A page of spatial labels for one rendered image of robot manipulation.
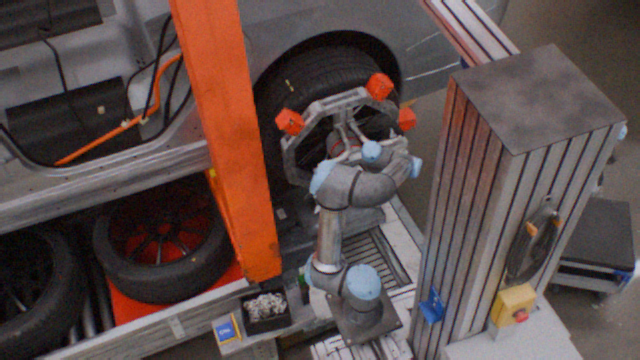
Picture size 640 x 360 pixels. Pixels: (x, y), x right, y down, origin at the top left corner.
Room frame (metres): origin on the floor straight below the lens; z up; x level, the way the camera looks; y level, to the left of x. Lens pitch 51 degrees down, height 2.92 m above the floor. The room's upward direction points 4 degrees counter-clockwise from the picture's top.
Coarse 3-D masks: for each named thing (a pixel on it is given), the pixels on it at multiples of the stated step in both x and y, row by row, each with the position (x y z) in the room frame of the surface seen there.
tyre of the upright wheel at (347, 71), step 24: (336, 48) 2.14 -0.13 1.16; (288, 72) 2.02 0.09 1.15; (312, 72) 1.98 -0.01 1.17; (336, 72) 1.96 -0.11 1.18; (360, 72) 1.99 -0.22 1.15; (264, 96) 1.99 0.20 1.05; (288, 96) 1.91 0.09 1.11; (312, 96) 1.88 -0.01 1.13; (264, 120) 1.90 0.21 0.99; (264, 144) 1.84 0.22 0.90
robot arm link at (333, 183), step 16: (320, 176) 1.20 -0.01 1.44; (336, 176) 1.19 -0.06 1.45; (352, 176) 1.18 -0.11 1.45; (320, 192) 1.17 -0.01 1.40; (336, 192) 1.15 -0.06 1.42; (352, 192) 1.14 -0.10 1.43; (320, 208) 1.19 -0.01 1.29; (336, 208) 1.15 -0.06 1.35; (320, 224) 1.16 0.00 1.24; (336, 224) 1.14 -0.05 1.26; (320, 240) 1.14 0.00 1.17; (336, 240) 1.13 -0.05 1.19; (320, 256) 1.12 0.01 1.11; (336, 256) 1.12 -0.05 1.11; (320, 272) 1.09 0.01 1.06; (336, 272) 1.09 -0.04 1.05; (320, 288) 1.08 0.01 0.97; (336, 288) 1.05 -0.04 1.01
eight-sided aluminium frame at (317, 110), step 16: (336, 96) 1.88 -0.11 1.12; (352, 96) 1.90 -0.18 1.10; (368, 96) 1.88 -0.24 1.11; (304, 112) 1.84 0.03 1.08; (320, 112) 1.80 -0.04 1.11; (384, 112) 1.90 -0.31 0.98; (304, 128) 1.78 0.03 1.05; (288, 144) 1.76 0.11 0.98; (288, 160) 1.75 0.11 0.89; (288, 176) 1.75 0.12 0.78; (304, 176) 1.82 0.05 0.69
